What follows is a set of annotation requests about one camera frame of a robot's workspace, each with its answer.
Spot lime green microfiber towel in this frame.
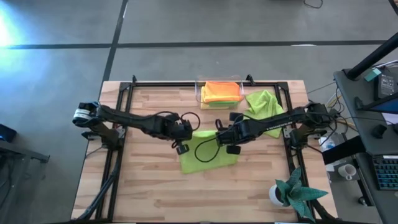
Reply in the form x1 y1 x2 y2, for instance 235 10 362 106
244 89 285 139
178 129 240 175

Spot clear plastic bin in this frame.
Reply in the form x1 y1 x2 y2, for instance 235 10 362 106
195 74 246 106

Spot snake plant white pot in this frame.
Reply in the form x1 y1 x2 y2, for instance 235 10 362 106
268 167 330 222

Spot black clamp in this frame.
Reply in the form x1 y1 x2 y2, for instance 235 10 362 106
81 129 104 141

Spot black bar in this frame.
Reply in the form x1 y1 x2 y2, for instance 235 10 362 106
322 135 366 166

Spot white mug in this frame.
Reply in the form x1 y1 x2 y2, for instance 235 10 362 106
337 163 358 181

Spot grey desk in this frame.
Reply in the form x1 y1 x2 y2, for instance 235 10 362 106
333 67 398 224

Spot black computer mouse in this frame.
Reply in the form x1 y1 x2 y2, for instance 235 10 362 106
371 123 388 139

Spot teal box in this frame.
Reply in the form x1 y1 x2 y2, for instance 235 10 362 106
363 67 382 83

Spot black stand leg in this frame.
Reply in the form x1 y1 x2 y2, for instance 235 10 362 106
0 139 50 164

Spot monitor with blue screen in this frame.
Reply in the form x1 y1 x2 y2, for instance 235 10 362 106
354 91 398 114

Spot black keyboard blue keys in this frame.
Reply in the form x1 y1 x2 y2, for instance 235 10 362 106
371 154 398 191

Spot black pole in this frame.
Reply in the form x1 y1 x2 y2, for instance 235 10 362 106
345 30 398 81

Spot black power adapter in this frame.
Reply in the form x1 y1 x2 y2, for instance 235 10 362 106
374 72 398 101

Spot dark device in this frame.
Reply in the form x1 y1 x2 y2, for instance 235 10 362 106
0 123 18 143

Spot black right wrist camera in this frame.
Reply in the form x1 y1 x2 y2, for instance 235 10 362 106
226 144 242 156

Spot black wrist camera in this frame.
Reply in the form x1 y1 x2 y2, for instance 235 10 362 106
226 144 242 156
175 142 190 156

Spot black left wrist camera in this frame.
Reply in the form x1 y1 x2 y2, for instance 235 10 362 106
175 142 190 156

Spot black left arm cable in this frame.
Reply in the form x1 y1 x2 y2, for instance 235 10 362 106
155 111 201 131

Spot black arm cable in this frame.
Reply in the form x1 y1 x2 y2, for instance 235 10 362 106
194 118 229 164
155 111 201 131

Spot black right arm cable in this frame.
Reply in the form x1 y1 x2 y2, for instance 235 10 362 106
194 118 229 164

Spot black metal table frame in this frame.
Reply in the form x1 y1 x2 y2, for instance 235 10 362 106
74 74 338 223

